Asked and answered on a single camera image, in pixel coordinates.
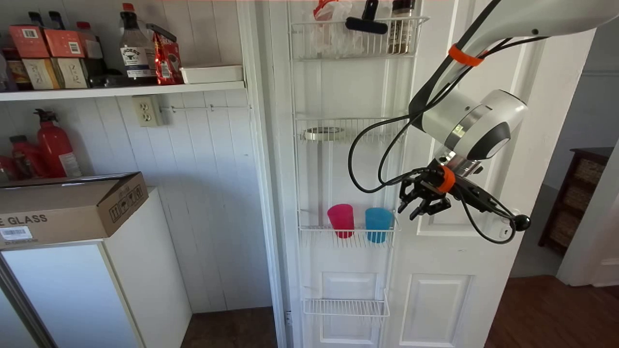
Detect dark wooden dresser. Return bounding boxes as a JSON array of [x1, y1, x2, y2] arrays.
[[537, 147, 615, 257]]

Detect white panel door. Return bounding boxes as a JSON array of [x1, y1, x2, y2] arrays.
[[257, 0, 597, 348]]

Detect red snack bag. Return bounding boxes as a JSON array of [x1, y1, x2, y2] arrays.
[[148, 23, 185, 87]]

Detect white wire door rack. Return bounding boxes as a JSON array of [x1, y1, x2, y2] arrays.
[[286, 0, 431, 348]]

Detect orange velcro cable strap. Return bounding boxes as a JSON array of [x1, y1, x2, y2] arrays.
[[446, 43, 485, 70], [435, 164, 458, 197]]

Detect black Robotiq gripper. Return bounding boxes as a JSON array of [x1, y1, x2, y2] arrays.
[[396, 157, 481, 221]]

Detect white wall shelf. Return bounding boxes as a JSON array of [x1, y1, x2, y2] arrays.
[[0, 79, 247, 105]]

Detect beige carton box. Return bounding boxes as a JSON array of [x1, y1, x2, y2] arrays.
[[21, 58, 63, 91], [54, 56, 90, 91]]

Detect red plastic cup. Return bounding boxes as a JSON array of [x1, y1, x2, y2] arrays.
[[325, 203, 357, 242]]

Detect black round door knob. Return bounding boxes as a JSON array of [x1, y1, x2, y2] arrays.
[[510, 213, 533, 234]]

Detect cream wall outlet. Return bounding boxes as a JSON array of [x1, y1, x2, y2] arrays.
[[133, 95, 164, 128]]

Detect red fire extinguisher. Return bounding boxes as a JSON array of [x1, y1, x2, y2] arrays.
[[32, 106, 83, 180]]

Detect flat white box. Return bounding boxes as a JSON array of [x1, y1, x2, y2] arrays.
[[179, 64, 245, 87]]

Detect dark brush in basket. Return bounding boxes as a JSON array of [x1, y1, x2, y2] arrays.
[[388, 0, 415, 56]]

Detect brown cardboard box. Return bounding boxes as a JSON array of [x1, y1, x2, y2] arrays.
[[0, 170, 152, 253]]

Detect black handled squeegee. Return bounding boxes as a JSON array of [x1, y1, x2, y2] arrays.
[[344, 0, 390, 37]]

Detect small red bottle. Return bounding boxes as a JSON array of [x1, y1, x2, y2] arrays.
[[7, 134, 44, 182]]

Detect white cabinet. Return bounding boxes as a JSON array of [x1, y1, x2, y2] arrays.
[[0, 188, 195, 348]]

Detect orange carton box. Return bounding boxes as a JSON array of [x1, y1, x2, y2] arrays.
[[5, 25, 52, 62], [42, 27, 89, 60]]

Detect blue plastic cup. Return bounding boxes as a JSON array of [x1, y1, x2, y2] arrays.
[[363, 205, 396, 246]]

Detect clear bottle with red cap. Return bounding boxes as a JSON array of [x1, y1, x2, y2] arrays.
[[118, 2, 156, 83]]

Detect red and white packet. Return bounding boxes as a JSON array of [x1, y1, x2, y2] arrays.
[[311, 0, 340, 25]]

